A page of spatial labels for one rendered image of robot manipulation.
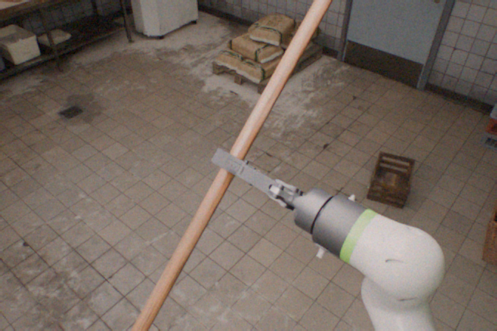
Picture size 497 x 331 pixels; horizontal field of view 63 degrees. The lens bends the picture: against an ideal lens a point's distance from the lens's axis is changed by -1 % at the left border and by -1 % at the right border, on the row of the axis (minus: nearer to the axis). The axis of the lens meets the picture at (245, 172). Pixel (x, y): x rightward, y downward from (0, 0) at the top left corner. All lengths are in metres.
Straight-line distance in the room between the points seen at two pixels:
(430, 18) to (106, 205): 3.66
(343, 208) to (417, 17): 4.31
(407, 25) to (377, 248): 4.41
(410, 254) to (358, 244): 0.07
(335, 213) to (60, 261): 2.80
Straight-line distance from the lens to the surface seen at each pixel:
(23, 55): 5.43
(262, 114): 0.77
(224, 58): 4.85
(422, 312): 0.74
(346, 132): 4.19
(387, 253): 0.62
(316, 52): 5.30
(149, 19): 5.86
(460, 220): 3.66
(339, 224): 0.64
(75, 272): 3.19
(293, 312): 2.82
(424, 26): 4.88
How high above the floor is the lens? 2.48
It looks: 43 degrees down
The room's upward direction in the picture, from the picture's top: straight up
